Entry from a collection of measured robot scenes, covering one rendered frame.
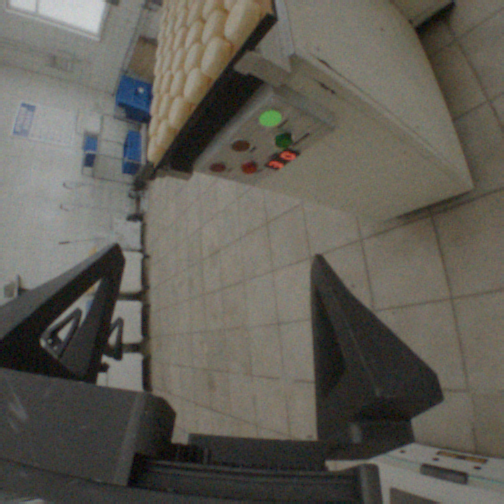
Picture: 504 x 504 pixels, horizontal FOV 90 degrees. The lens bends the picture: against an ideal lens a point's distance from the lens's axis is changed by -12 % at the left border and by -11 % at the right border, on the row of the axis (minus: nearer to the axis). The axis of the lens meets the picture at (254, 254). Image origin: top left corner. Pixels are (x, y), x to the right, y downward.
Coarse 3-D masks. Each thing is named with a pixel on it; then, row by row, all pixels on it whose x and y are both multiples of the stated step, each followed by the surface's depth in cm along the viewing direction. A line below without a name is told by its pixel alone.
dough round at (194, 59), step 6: (192, 48) 40; (198, 48) 39; (204, 48) 39; (192, 54) 40; (198, 54) 39; (186, 60) 42; (192, 60) 40; (198, 60) 39; (186, 66) 42; (192, 66) 40; (198, 66) 40; (186, 72) 41
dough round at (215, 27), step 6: (216, 12) 34; (222, 12) 34; (210, 18) 36; (216, 18) 34; (222, 18) 34; (210, 24) 36; (216, 24) 34; (222, 24) 34; (204, 30) 37; (210, 30) 35; (216, 30) 34; (222, 30) 35; (204, 36) 37; (210, 36) 35; (216, 36) 35; (222, 36) 35; (204, 42) 37
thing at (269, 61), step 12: (276, 0) 37; (276, 24) 35; (276, 36) 34; (264, 48) 31; (276, 48) 33; (240, 60) 31; (252, 60) 31; (264, 60) 31; (276, 60) 32; (288, 60) 34; (240, 72) 32; (252, 72) 33; (264, 72) 33; (276, 72) 33; (288, 72) 33; (276, 84) 35
